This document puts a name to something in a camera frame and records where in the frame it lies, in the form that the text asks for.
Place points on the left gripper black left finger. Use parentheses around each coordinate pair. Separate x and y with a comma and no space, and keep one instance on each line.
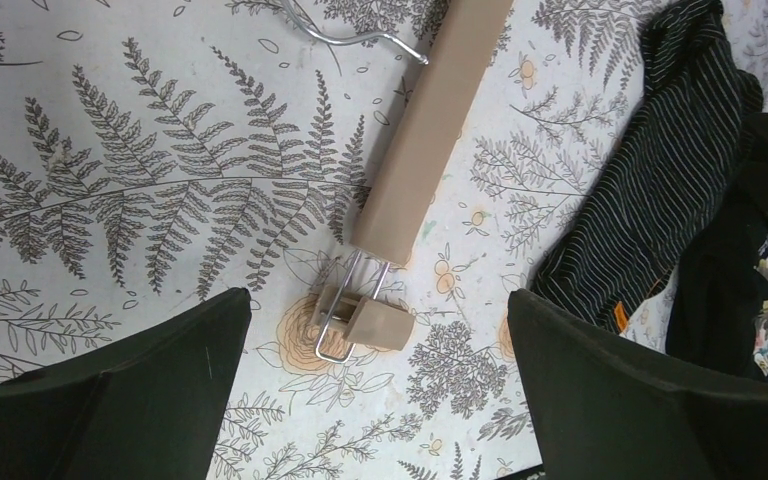
(149,406)

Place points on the floral patterned table mat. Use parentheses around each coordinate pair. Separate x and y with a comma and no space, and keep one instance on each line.
(155,154)

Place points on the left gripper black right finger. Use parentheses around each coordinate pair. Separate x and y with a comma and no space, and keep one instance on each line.
(604,407)

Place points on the black underwear orange trim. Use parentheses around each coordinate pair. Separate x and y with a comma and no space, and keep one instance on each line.
(667,177)

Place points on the black floral garment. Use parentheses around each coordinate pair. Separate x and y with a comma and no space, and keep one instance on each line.
(719,318)

